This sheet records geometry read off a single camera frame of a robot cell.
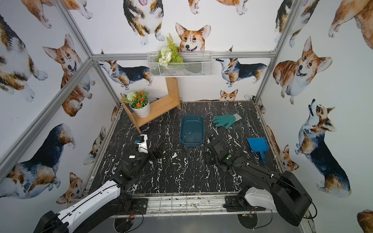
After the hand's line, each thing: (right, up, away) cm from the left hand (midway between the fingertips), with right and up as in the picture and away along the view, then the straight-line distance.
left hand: (156, 138), depth 80 cm
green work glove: (+47, +10, +29) cm, 56 cm away
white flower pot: (-15, +15, +18) cm, 27 cm away
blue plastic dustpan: (+64, -7, +15) cm, 66 cm away
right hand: (+31, -9, +6) cm, 32 cm away
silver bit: (+18, +1, +23) cm, 29 cm away
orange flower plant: (-15, +23, +12) cm, 30 cm away
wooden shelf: (-6, +20, +32) cm, 38 cm away
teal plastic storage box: (+19, +2, +22) cm, 29 cm away
